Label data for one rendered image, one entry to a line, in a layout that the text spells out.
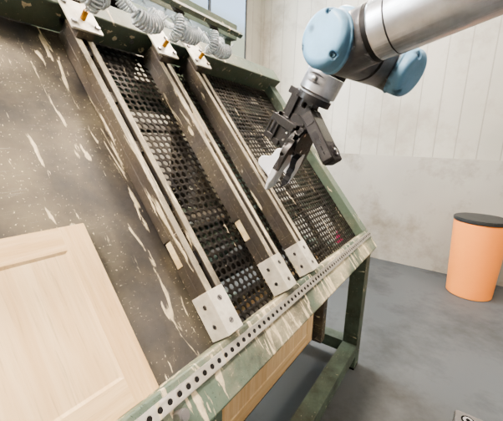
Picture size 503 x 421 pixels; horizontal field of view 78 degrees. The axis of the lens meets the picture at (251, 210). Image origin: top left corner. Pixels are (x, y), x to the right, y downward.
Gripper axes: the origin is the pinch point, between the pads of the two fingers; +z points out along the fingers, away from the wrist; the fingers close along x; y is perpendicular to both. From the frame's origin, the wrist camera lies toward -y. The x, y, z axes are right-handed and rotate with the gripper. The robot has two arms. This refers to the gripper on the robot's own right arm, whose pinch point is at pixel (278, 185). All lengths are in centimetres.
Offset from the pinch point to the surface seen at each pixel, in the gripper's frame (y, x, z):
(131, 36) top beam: 90, -18, -6
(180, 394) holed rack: -12.9, 23.2, 41.2
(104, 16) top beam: 91, -7, -9
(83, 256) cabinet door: 21.3, 28.2, 30.1
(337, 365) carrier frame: -43, -96, 106
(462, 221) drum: -57, -286, 35
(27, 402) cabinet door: 2, 46, 39
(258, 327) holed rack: -12.3, -6.8, 41.3
